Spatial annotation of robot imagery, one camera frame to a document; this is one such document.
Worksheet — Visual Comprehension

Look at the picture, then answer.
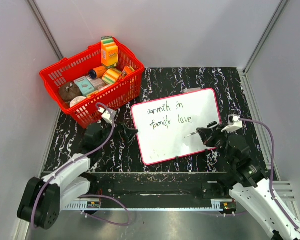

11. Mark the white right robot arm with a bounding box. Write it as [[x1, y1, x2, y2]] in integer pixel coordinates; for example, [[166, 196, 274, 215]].
[[196, 122, 300, 240]]

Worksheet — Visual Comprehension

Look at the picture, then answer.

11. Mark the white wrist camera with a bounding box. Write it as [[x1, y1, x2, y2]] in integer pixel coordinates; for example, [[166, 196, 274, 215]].
[[221, 114, 243, 133], [98, 107, 117, 125]]

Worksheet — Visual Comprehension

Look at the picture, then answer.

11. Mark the orange sponge pack upright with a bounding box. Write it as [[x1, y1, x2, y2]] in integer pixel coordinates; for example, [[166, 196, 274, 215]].
[[100, 36, 119, 69]]

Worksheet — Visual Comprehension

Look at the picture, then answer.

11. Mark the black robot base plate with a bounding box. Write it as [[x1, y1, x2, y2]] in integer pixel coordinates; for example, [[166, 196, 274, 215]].
[[90, 172, 233, 204]]

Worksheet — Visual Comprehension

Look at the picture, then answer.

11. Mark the white eraser block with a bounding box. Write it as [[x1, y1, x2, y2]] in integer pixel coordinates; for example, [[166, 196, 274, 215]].
[[182, 87, 201, 94]]

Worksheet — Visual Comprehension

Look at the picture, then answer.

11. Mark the yellow green sponge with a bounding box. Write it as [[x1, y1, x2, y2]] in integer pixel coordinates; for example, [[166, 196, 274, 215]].
[[102, 68, 122, 85]]

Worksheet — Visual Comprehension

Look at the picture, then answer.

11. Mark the orange snack packet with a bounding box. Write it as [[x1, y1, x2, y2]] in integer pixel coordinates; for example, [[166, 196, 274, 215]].
[[121, 66, 135, 78]]

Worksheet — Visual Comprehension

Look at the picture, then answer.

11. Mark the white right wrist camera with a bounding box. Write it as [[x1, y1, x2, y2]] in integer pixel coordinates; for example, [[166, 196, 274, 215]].
[[221, 114, 243, 133]]

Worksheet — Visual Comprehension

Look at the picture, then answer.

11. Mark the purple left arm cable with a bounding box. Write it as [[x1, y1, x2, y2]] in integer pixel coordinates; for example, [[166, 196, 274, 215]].
[[29, 102, 131, 230]]

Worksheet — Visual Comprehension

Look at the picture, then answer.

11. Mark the black whiteboard marker pen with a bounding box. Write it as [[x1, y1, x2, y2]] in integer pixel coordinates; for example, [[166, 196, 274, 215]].
[[184, 132, 197, 138]]

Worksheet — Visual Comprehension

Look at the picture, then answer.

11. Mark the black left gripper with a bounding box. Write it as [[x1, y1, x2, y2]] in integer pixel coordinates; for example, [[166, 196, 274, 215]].
[[96, 119, 138, 149]]

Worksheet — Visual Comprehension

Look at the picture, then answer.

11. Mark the red plastic shopping basket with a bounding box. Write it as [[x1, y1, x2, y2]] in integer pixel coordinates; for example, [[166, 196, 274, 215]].
[[39, 36, 145, 129]]

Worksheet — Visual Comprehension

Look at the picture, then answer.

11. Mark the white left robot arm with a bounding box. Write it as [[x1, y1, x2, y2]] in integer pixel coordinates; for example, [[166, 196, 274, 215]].
[[17, 123, 138, 230]]

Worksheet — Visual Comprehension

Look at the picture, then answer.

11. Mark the white round lid container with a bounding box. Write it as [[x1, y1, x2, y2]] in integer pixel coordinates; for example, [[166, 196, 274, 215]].
[[69, 96, 87, 108]]

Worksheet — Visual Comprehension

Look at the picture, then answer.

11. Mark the pink framed whiteboard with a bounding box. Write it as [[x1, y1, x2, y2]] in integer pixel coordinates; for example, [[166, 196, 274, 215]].
[[131, 88, 221, 166]]

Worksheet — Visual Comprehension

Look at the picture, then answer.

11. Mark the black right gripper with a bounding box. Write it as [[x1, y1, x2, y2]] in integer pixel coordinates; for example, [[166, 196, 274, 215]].
[[197, 123, 235, 166]]

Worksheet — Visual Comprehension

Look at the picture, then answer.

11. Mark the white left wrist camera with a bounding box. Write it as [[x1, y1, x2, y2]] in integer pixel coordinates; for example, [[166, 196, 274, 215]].
[[98, 107, 117, 125]]

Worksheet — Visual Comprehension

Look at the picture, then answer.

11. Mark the orange cylindrical can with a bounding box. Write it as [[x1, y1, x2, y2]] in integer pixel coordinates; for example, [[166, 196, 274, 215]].
[[88, 65, 108, 79]]

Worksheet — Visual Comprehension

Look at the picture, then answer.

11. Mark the white slotted cable duct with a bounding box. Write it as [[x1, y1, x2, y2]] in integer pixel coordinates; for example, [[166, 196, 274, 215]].
[[63, 198, 223, 211]]

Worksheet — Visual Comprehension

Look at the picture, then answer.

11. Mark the teal small box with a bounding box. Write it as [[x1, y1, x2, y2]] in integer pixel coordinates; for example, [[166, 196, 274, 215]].
[[73, 76, 95, 97]]

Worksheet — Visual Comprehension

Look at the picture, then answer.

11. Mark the brown round bread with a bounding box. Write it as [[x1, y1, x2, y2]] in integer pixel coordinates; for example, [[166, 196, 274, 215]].
[[58, 81, 82, 102]]

